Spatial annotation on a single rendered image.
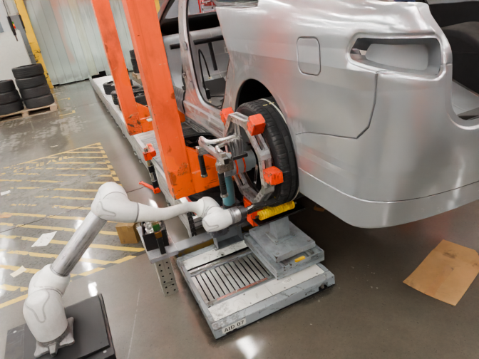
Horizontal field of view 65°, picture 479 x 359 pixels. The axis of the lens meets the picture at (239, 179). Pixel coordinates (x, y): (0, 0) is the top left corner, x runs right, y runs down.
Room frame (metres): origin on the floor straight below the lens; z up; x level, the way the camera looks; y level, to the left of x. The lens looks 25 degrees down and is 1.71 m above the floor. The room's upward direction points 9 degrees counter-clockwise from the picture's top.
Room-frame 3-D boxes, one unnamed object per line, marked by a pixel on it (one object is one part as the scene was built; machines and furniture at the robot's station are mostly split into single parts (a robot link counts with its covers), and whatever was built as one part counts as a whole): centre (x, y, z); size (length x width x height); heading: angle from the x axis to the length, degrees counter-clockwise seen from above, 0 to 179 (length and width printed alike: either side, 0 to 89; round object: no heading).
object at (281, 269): (2.18, -0.22, 0.13); 0.50 x 0.36 x 0.10; 21
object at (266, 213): (2.04, -0.20, 0.51); 0.29 x 0.06 x 0.06; 111
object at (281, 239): (2.18, -0.22, 0.32); 0.40 x 0.30 x 0.28; 21
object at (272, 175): (1.82, -0.18, 0.85); 0.09 x 0.08 x 0.07; 21
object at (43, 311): (1.44, 1.04, 0.49); 0.18 x 0.16 x 0.22; 21
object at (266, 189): (2.12, -0.06, 0.85); 0.54 x 0.07 x 0.54; 21
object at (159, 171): (3.66, 0.84, 0.28); 2.47 x 0.09 x 0.22; 21
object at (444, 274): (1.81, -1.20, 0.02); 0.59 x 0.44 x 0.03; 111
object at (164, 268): (2.06, 0.59, 0.21); 0.10 x 0.10 x 0.42; 21
